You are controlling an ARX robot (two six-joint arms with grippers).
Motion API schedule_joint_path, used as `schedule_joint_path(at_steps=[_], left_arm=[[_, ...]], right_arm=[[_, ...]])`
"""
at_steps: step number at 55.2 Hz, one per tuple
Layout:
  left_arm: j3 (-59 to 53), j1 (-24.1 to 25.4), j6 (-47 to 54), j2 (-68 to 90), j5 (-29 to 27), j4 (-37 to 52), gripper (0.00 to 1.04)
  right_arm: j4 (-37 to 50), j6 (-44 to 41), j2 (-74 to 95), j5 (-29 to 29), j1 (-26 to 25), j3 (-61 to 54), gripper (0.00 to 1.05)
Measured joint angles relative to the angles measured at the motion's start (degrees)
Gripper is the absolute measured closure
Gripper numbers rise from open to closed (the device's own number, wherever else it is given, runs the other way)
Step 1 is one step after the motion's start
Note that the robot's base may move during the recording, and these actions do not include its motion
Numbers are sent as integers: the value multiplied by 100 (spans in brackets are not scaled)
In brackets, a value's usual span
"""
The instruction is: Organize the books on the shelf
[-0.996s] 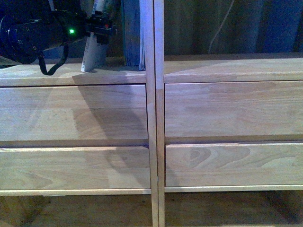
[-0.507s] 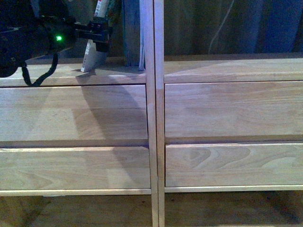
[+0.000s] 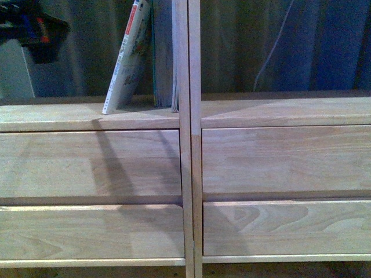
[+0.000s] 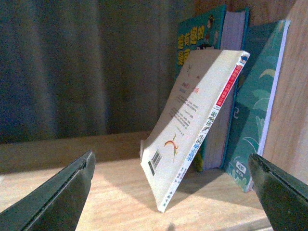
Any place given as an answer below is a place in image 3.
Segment thick grey paperback book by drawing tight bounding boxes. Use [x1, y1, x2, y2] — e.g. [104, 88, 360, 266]
[151, 1, 179, 113]

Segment right wooden shelf unit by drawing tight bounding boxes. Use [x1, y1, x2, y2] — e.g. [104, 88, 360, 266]
[188, 1, 370, 276]

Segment wooden shelf unit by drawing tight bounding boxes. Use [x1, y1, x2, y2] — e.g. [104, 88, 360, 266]
[188, 1, 370, 276]
[1, 1, 194, 277]

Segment left wooden shelf unit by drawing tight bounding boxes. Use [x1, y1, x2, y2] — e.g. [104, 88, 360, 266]
[1, 1, 194, 277]

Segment white leaning book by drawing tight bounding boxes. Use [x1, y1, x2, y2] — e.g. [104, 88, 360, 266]
[102, 1, 152, 115]

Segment left lower wooden drawer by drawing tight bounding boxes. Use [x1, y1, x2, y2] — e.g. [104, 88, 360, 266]
[1, 204, 184, 260]

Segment wooden drawer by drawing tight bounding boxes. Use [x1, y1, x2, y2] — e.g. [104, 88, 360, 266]
[203, 200, 370, 257]
[202, 126, 370, 194]
[1, 130, 181, 198]
[1, 204, 184, 260]

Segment right lower wooden drawer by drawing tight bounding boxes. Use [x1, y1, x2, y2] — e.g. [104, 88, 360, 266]
[203, 200, 370, 257]

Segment left upper wooden drawer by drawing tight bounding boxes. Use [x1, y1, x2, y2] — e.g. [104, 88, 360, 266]
[1, 130, 181, 198]

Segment right upper wooden drawer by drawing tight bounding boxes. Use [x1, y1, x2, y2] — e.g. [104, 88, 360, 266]
[202, 126, 370, 194]

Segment dark curtain backdrop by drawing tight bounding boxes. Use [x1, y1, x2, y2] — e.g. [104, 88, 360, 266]
[1, 1, 370, 98]

